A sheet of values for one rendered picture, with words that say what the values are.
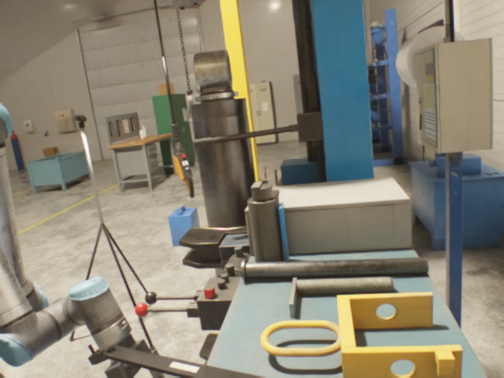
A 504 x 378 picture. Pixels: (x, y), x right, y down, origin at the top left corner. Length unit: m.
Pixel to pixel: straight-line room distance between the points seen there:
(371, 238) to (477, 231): 2.74
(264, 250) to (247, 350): 0.30
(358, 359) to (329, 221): 0.48
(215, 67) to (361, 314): 1.01
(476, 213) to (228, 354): 3.14
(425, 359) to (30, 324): 0.85
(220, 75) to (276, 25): 10.85
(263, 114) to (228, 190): 10.21
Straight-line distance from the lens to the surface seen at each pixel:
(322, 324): 0.68
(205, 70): 1.44
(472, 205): 3.63
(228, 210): 1.46
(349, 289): 0.82
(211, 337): 1.72
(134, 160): 7.52
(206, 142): 1.25
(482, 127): 1.65
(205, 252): 1.40
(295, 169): 1.57
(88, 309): 1.04
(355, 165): 1.39
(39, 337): 1.08
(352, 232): 1.00
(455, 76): 1.61
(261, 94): 11.60
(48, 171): 9.39
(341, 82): 1.36
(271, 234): 0.92
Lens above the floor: 1.47
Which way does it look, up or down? 12 degrees down
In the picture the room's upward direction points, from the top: 7 degrees counter-clockwise
